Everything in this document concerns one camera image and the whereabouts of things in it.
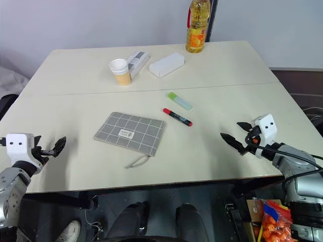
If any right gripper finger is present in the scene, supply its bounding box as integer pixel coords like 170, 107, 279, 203
220, 132, 245, 152
236, 122, 253, 132

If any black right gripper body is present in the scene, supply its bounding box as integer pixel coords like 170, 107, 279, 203
239, 125, 263, 155

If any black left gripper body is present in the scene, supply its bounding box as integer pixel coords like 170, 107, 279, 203
31, 145, 55, 166

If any grey checked pencil pouch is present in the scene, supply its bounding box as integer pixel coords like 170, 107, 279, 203
93, 111, 165, 169

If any black chair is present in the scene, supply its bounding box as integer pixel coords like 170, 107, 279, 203
0, 93, 20, 122

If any red marker pen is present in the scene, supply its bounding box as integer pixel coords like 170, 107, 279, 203
163, 107, 193, 127

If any grey crumpled cloth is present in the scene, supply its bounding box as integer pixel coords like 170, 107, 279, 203
0, 66, 30, 99

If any black wheeled base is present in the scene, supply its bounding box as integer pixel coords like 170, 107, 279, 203
301, 106, 323, 138

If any green capped highlighter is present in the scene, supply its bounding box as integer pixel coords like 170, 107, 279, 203
167, 92, 193, 111

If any white sneaker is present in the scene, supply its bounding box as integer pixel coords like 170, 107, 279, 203
53, 219, 82, 242

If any orange snack bag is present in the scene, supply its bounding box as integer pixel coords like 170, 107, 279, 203
260, 200, 294, 242

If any dark rounded shape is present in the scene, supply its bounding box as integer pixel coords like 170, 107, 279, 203
175, 202, 210, 242
107, 201, 150, 241

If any white and orange paper cup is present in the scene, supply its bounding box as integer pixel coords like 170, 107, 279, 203
109, 58, 133, 87

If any plain white cardboard box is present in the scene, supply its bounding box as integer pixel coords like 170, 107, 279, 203
148, 51, 186, 80

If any yellow cooking oil bottle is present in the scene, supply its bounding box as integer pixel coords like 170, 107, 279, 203
185, 0, 212, 54

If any black upright pole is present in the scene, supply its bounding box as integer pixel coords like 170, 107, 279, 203
208, 0, 219, 43

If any grey and white carton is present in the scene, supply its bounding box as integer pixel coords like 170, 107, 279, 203
126, 50, 150, 80

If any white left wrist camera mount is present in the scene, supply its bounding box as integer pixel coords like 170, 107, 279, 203
5, 133, 44, 175

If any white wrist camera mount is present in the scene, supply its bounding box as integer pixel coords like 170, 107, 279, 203
5, 133, 44, 175
253, 113, 279, 147

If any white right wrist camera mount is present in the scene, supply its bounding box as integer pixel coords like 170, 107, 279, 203
253, 113, 279, 147

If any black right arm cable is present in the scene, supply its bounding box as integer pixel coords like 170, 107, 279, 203
247, 137, 323, 202

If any black table frame bar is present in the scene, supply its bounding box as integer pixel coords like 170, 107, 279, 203
21, 191, 99, 210

